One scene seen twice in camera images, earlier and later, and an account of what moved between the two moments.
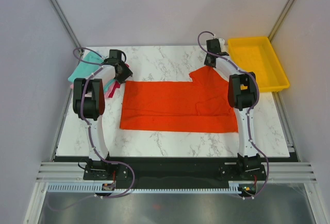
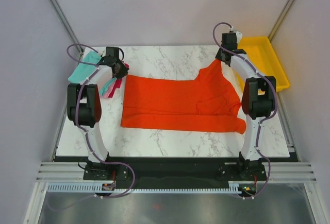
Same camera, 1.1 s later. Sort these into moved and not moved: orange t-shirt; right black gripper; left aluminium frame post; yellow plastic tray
Moved: right black gripper
Not moved: yellow plastic tray; orange t-shirt; left aluminium frame post
